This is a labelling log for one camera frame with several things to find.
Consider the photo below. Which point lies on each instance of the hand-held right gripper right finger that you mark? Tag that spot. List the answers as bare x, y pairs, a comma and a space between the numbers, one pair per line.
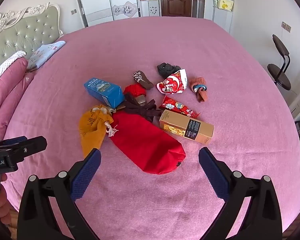
213, 172

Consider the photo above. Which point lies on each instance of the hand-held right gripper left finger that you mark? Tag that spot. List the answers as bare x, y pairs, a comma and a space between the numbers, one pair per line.
86, 172

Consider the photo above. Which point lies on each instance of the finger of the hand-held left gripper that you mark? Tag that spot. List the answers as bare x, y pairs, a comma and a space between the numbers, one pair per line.
13, 139
30, 146

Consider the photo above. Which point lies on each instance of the gold cardboard box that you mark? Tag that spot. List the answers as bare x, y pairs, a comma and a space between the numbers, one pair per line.
180, 127

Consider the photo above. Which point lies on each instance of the large red cloth bag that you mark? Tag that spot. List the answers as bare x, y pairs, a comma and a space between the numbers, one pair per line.
145, 142

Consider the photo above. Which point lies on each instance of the red snack packet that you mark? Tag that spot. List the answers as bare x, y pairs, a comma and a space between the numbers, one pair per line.
176, 106

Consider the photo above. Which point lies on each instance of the orange sock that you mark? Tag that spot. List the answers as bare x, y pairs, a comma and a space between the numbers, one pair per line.
201, 93

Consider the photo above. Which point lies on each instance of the blue carton box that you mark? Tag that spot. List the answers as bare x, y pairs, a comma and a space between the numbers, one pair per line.
102, 90

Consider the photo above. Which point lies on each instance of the red knit cloth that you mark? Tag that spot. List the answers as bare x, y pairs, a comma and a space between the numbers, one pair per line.
133, 90

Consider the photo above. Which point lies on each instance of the red white snack wrapper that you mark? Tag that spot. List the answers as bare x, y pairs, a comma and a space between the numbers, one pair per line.
171, 85

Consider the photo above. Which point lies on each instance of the brown patterned sock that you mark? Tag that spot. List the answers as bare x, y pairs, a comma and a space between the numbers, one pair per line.
142, 80

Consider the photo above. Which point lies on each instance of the dark grey sock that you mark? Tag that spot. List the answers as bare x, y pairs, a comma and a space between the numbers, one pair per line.
166, 70

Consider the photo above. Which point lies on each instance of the person's left hand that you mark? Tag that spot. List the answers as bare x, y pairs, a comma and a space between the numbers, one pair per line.
1, 202

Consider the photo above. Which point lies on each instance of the pink quilt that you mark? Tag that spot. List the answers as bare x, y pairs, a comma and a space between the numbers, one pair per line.
5, 92

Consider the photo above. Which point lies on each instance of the blue floral folded cloth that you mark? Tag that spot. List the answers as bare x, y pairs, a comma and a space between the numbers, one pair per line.
43, 52

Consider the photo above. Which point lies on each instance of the green tufted headboard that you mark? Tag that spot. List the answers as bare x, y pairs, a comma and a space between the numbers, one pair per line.
22, 35

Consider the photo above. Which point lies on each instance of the black chair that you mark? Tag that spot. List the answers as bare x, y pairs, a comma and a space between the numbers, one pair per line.
278, 76

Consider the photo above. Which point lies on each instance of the pink bed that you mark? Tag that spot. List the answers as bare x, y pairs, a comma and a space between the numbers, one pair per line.
215, 55

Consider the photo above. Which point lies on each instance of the white cabinet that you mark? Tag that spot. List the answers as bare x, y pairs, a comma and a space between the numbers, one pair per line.
222, 20

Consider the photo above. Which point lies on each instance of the white wardrobe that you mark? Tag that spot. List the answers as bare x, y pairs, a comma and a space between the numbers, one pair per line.
97, 0

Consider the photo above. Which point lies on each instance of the yellow box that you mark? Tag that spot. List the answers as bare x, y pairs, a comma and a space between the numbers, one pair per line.
225, 4

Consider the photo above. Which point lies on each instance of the wall outlet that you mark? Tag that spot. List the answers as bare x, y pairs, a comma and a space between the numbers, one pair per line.
286, 26

